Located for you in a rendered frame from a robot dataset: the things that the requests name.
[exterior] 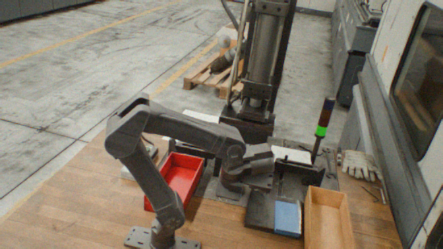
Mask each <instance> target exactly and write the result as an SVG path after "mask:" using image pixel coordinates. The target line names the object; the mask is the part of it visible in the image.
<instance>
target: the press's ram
mask: <svg viewBox="0 0 443 249"><path fill-rule="evenodd" d="M267 108H268V102H265V100H263V99H259V97H251V96H247V97H245V100H244V102H243V104H242V105H240V107H238V106H234V105H231V106H227V104H225V105H224V107H223V110H222V112H221V114H220V117H219V123H218V124H220V123H224V124H227V125H229V126H234V127H235V128H237V130H244V131H247V132H250V133H254V134H260V135H264V136H271V137H272V135H273V131H274V125H275V120H276V116H277V114H273V113H270V112H269V111H267Z"/></svg>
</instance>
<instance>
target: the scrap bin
mask: <svg viewBox="0 0 443 249"><path fill-rule="evenodd" d="M203 163H204V159H202V158H198V157H192V156H189V155H186V154H181V153H176V152H171V153H170V154H169V157H168V158H167V159H166V161H165V163H164V164H163V166H162V168H161V170H159V172H160V173H161V174H162V176H163V177H164V179H165V181H166V183H167V184H168V185H169V187H171V188H172V189H173V190H176V191H177V193H178V194H179V196H180V197H181V199H182V203H183V207H184V211H186V209H187V206H188V204H189V201H190V199H191V196H192V194H193V192H194V189H195V188H196V186H197V184H198V182H199V180H200V176H201V174H202V170H203ZM144 211H151V212H154V213H155V211H154V210H153V208H152V206H151V203H150V201H149V199H148V198H147V197H146V196H145V195H144Z"/></svg>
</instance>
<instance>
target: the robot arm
mask: <svg viewBox="0 0 443 249"><path fill-rule="evenodd" d="M142 132H144V133H146V134H156V135H160V136H165V137H168V138H172V139H175V140H179V141H182V142H186V143H189V144H190V145H193V146H197V147H199V148H202V149H204V150H206V151H208V152H211V153H214V154H215V156H216V157H218V158H221V159H223V160H222V163H221V171H220V175H219V180H218V183H217V186H216V192H215V196H216V197H220V198H222V197H223V198H229V199H232V200H235V201H239V198H240V195H241V194H242V193H243V188H244V184H246V185H248V186H249V188H251V189H255V191H257V192H259V193H261V194H263V193H267V194H269V193H270V191H271V188H272V181H273V175H274V174H273V173H270V172H273V171H274V158H273V151H272V150H271V148H270V146H269V145H268V143H262V144H259V145H255V146H249V145H245V142H244V140H243V138H242V136H241V135H240V134H239V131H238V130H237V128H235V127H234V126H229V125H228V124H224V123H220V124H218V123H213V122H208V121H204V120H202V119H198V118H195V117H192V116H189V115H186V114H182V113H179V112H177V111H174V110H171V109H170V108H167V107H164V106H163V105H160V104H159V103H156V102H155V101H151V100H150V94H147V93H145V92H138V93H137V94H135V95H134V96H133V97H131V98H130V100H128V101H127V102H126V103H124V104H123V105H122V106H120V108H118V109H117V110H116V112H114V113H113V114H112V115H110V116H109V118H108V120H107V128H106V134H105V141H104V148H105V150H106V152H107V153H108V154H109V155H112V156H113V157H114V159H115V160H117V159H118V160H119V161H120V162H121V164H122V165H124V166H125V167H126V168H127V170H128V171H129V173H130V174H131V175H132V176H133V178H134V180H135V181H136V182H137V183H138V185H139V187H140V188H141V189H142V191H143V193H144V194H145V196H146V197H147V198H148V199H149V201H150V203H151V206H152V208H153V210H154V211H155V218H156V219H155V220H153V222H152V224H151V229H147V228H144V227H139V226H133V227H131V229H130V231H129V233H128V235H127V236H126V238H125V239H124V241H123V242H124V247H127V248H132V249H200V243H199V242H197V240H191V239H188V238H183V237H179V236H175V231H176V230H177V229H179V228H180V227H182V226H183V225H184V224H185V221H186V219H185V211H184V207H183V203H182V199H181V197H180V196H179V194H178V193H177V191H176V190H173V189H172V188H171V187H169V185H168V184H167V183H166V181H165V179H164V177H163V176H162V174H161V173H160V172H159V170H158V168H157V167H156V164H155V163H154V162H153V160H152V158H151V157H150V154H149V153H148V152H147V150H146V147H145V145H144V142H143V141H142V139H141V135H142ZM196 247H197V248H196Z"/></svg>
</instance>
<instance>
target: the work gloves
mask: <svg viewBox="0 0 443 249"><path fill-rule="evenodd" d="M347 167H349V176H350V177H352V176H353V175H354V171H355V169H356V171H355V178H356V179H357V178H359V177H360V178H363V177H365V178H366V179H367V180H368V181H369V180H371V181H372V182H373V181H375V177H374V173H375V174H376V176H377V177H378V179H380V180H382V176H381V174H380V173H379V168H378V166H376V165H375V164H374V161H373V160H372V155H370V154H367V153H364V152H358V151H353V150H346V151H345V159H344V161H343V168H342V173H345V172H346V170H347ZM361 171H362V172H363V175H362V172H361ZM369 174H370V177H369Z"/></svg>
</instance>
